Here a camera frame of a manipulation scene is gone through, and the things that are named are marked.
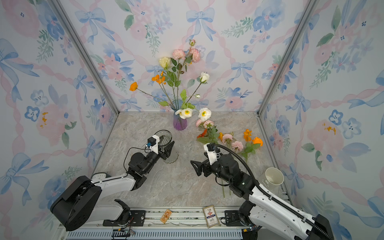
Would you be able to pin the small white flower spray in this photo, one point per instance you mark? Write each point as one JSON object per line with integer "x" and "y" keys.
{"x": 185, "y": 109}

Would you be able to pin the pink ranunculus spray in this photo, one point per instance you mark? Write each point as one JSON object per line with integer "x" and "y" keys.
{"x": 213, "y": 133}

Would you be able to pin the small orange tag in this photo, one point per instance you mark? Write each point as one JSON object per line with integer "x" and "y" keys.
{"x": 166, "y": 215}

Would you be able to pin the orange poppy green leaves stem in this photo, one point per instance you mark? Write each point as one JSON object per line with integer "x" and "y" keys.
{"x": 252, "y": 144}

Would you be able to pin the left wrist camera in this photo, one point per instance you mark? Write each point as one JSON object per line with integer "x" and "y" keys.
{"x": 153, "y": 144}

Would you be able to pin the blue purple glass vase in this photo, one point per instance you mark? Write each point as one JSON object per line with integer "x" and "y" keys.
{"x": 178, "y": 123}

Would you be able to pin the yellow rose stem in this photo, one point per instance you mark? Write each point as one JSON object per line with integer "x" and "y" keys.
{"x": 169, "y": 76}

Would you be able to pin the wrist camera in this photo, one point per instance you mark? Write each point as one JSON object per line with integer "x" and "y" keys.
{"x": 153, "y": 144}
{"x": 213, "y": 153}

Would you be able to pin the white rose bud stem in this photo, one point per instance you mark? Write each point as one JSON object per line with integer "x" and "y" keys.
{"x": 202, "y": 80}

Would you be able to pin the clear glass vase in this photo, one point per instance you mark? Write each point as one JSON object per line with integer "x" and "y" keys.
{"x": 165, "y": 138}

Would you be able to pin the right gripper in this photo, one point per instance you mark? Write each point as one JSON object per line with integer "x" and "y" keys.
{"x": 207, "y": 165}

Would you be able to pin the orange gerbera stem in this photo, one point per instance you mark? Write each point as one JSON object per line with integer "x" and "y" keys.
{"x": 203, "y": 134}

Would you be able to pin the pink rose stem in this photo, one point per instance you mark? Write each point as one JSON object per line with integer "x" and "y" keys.
{"x": 181, "y": 60}

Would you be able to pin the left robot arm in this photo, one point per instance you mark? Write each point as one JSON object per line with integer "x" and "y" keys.
{"x": 80, "y": 203}

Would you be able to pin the playing card box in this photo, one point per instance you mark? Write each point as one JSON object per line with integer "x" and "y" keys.
{"x": 211, "y": 217}

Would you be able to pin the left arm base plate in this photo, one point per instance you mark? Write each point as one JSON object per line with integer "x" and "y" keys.
{"x": 133, "y": 218}

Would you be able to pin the pink carnation stem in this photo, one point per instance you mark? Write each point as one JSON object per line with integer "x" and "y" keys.
{"x": 229, "y": 141}

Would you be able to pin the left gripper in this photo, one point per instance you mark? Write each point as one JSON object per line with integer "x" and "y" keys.
{"x": 165, "y": 154}

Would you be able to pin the aluminium rail frame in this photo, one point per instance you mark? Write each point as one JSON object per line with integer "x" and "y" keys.
{"x": 185, "y": 223}

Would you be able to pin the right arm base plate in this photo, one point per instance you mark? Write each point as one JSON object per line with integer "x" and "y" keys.
{"x": 235, "y": 219}

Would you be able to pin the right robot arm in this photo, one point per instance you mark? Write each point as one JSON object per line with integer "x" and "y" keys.
{"x": 261, "y": 206}

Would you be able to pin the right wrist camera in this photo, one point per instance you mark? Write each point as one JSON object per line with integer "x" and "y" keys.
{"x": 213, "y": 153}

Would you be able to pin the white metal bucket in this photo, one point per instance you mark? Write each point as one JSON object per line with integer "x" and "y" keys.
{"x": 272, "y": 178}

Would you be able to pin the small green alarm clock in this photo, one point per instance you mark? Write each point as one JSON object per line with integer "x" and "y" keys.
{"x": 99, "y": 176}

